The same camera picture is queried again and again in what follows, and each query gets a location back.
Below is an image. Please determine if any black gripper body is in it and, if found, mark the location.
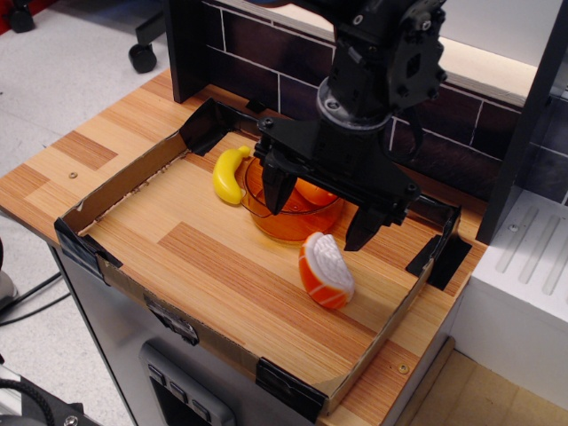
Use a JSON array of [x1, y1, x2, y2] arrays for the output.
[[255, 117, 420, 221]]

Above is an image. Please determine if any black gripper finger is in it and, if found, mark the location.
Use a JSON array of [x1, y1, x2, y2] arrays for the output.
[[262, 150, 295, 215], [344, 209, 384, 251]]

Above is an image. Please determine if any orange toy carrot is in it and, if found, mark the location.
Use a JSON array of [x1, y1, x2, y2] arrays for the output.
[[295, 178, 337, 207]]

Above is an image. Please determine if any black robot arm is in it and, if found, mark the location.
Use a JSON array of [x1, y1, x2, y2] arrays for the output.
[[256, 1, 446, 251]]

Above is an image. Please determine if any orange transparent plastic pot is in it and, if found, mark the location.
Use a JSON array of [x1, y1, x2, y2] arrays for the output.
[[241, 159, 343, 241]]

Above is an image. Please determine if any cardboard fence with black tape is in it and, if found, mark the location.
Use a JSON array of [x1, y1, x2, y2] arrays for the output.
[[54, 101, 478, 425]]

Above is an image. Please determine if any yellow toy banana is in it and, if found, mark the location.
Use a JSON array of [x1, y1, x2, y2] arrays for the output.
[[212, 146, 250, 205]]

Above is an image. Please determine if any orange white salmon sushi toy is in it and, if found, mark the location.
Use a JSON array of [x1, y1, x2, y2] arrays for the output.
[[298, 232, 355, 310]]

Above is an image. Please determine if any white toy sink drainboard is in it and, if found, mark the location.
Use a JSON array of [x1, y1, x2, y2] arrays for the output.
[[451, 191, 567, 407]]

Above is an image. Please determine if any black office chair base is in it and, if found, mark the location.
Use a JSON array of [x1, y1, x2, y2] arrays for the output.
[[1, 1, 165, 74]]

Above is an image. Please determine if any grey control panel with buttons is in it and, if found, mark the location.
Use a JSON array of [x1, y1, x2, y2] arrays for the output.
[[139, 343, 237, 426]]

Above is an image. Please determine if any black metal equipment corner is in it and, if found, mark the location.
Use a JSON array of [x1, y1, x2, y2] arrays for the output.
[[1, 358, 98, 425]]

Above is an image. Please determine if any black floor cable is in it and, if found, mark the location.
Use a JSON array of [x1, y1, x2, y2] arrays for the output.
[[0, 271, 72, 327]]

